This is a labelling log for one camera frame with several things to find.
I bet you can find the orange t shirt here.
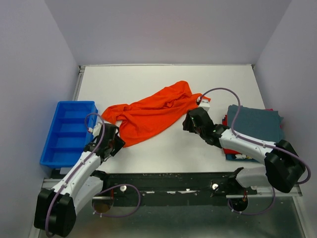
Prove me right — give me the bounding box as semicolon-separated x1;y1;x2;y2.
102;81;202;147

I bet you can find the aluminium frame rail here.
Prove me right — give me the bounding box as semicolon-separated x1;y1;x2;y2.
28;65;85;238

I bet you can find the folded red t shirt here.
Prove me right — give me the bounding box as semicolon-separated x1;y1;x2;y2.
222;115;229;155

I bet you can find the folded teal t shirt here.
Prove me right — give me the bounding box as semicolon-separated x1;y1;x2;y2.
234;106;285;142

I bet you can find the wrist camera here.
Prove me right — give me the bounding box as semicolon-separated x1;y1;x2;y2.
197;97;210;112
88;122;102;136

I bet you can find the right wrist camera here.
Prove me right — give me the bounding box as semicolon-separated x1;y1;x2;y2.
197;97;210;112

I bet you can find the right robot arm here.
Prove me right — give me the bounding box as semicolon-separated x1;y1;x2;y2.
183;107;306;194

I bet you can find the blue plastic bin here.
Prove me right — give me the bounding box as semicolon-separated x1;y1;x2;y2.
40;101;98;169

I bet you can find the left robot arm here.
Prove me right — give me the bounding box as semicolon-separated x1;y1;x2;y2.
34;123;125;238

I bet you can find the black mounting base rail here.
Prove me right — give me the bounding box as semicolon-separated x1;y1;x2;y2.
92;171;257;208

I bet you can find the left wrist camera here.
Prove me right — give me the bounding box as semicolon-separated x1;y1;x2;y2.
88;122;102;136

